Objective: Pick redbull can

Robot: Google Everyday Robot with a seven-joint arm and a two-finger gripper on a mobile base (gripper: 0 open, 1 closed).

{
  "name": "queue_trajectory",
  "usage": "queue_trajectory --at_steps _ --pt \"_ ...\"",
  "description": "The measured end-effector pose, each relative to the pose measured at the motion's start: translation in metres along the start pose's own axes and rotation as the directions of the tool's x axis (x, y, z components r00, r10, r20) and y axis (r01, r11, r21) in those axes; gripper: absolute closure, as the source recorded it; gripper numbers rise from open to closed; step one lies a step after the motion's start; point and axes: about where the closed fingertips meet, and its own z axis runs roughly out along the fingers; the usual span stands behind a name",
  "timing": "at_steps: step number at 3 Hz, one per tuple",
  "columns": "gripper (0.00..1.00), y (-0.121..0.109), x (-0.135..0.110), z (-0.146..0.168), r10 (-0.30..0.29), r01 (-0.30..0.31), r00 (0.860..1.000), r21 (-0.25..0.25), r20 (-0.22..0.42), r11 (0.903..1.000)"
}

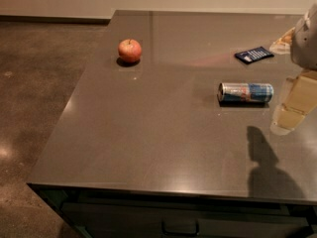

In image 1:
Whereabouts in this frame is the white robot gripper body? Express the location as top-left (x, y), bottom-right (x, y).
top-left (290, 3), bottom-right (317, 70)

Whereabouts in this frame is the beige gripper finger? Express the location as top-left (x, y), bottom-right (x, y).
top-left (270, 70), bottom-right (317, 136)
top-left (269, 28), bottom-right (294, 55)

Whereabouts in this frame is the silver blue redbull can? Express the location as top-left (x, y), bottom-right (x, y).
top-left (217, 82), bottom-right (274, 103)

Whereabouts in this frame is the dark blue snack packet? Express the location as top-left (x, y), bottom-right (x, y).
top-left (235, 47), bottom-right (274, 64)

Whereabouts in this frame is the red apple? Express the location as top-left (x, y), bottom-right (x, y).
top-left (118, 39), bottom-right (142, 63)

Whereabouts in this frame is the dark cabinet drawer front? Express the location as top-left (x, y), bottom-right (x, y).
top-left (62, 202), bottom-right (313, 238)

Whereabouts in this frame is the black drawer handle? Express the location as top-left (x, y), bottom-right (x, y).
top-left (161, 221), bottom-right (199, 237)

